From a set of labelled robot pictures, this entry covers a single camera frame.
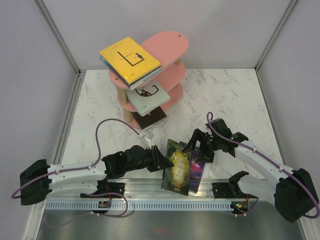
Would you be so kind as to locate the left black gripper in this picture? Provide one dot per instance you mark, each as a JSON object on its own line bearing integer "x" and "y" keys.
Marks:
{"x": 159, "y": 161}

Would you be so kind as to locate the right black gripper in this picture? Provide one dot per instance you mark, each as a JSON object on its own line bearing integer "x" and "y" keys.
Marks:
{"x": 197, "y": 135}

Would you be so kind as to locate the purple book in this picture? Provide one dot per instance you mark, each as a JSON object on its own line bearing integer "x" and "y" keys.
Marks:
{"x": 196, "y": 168}

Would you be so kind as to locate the green fantasy cover book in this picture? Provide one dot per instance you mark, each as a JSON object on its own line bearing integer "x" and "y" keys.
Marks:
{"x": 177, "y": 157}

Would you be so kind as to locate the black Moon and Sixpence book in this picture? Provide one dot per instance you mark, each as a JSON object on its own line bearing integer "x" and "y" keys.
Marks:
{"x": 153, "y": 117}

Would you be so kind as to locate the blue 20000 Leagues book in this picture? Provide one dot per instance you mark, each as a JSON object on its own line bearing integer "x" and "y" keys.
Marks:
{"x": 135, "y": 83}

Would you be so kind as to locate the yellow Little Prince book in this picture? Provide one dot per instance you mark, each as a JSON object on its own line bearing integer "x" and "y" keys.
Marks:
{"x": 129, "y": 59}

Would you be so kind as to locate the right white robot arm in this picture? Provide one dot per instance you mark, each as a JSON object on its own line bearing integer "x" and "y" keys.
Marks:
{"x": 291, "y": 192}

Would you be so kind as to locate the pink three-tier shelf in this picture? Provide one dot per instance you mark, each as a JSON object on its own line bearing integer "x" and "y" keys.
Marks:
{"x": 167, "y": 47}

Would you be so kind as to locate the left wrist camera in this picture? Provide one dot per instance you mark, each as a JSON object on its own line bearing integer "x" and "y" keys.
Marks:
{"x": 146, "y": 139}

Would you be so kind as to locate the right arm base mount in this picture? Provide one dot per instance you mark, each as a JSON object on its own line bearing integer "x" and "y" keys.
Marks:
{"x": 242, "y": 203}

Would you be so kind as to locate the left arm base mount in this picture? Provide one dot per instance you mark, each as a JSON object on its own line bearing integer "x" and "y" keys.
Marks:
{"x": 113, "y": 190}

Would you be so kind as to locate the white slotted cable duct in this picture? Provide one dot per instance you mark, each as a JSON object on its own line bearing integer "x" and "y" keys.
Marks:
{"x": 141, "y": 205}

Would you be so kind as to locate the aluminium frame post left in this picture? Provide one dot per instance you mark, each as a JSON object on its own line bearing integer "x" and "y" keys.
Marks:
{"x": 57, "y": 34}

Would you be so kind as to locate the aluminium frame post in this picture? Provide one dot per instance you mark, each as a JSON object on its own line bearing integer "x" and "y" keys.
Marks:
{"x": 277, "y": 31}
{"x": 57, "y": 34}

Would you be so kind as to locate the aluminium frame post right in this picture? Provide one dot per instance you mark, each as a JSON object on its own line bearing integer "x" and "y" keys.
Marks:
{"x": 277, "y": 31}

